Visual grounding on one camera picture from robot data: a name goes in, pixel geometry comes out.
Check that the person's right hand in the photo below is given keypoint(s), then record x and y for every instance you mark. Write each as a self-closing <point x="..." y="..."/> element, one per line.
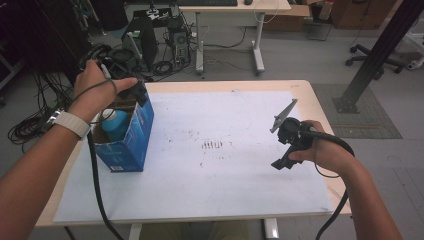
<point x="328" y="151"/>

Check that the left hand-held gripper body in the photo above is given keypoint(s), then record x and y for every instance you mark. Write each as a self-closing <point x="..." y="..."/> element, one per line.
<point x="125" y="63"/>

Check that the white table leg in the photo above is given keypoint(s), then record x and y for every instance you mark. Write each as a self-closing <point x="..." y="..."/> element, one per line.
<point x="271" y="230"/>
<point x="135" y="232"/>

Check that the large brown cardboard box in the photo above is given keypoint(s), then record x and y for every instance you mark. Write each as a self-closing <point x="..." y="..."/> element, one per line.
<point x="363" y="15"/>

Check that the black office chair base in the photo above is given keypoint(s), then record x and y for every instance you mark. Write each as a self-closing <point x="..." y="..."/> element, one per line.
<point x="358" y="50"/>

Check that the black keyboard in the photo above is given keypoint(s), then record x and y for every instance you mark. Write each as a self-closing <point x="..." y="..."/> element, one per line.
<point x="206" y="2"/>

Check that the white office desk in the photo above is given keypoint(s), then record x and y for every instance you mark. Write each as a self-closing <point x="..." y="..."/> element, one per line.
<point x="266" y="6"/>

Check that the black computer tower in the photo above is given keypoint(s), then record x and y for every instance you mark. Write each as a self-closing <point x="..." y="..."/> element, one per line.
<point x="149" y="36"/>

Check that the dark cabinet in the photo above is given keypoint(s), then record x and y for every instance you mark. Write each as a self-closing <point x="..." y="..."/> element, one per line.
<point x="50" y="33"/>

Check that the person's left hand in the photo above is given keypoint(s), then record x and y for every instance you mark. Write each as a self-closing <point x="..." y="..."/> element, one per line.
<point x="91" y="91"/>

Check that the black metal post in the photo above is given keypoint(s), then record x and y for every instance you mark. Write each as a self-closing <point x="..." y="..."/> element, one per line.
<point x="383" y="50"/>

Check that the blue bottle with white cap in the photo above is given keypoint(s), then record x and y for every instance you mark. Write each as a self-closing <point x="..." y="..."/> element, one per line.
<point x="116" y="128"/>

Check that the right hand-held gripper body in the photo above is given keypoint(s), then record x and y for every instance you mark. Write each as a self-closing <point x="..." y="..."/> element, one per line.
<point x="293" y="133"/>

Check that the blue cardboard box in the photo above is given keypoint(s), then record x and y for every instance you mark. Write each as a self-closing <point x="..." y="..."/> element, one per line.
<point x="140" y="140"/>

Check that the black computer mouse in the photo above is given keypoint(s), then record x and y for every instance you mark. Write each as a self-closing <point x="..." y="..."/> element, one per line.
<point x="248" y="1"/>

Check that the open computer circuit board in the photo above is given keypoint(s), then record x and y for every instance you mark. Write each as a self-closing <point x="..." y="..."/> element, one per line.
<point x="180" y="43"/>

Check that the grey floor mat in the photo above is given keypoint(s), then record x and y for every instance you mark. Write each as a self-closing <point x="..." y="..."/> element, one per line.
<point x="366" y="123"/>

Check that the white table sheet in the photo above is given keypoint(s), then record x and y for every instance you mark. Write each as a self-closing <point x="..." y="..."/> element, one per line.
<point x="233" y="173"/>

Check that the wristwatch with white band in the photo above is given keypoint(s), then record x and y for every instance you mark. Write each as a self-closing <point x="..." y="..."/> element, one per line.
<point x="71" y="123"/>

